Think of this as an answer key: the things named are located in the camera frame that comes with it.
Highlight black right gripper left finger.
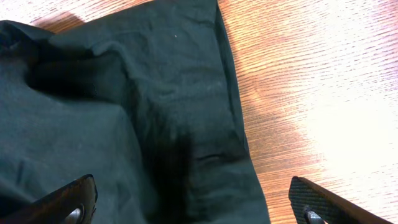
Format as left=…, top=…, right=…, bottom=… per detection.
left=1, top=174, right=98, bottom=224

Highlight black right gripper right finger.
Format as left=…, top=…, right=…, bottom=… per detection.
left=289, top=176, right=391, bottom=224

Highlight black shorts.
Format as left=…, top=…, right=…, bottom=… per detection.
left=1, top=0, right=270, bottom=224

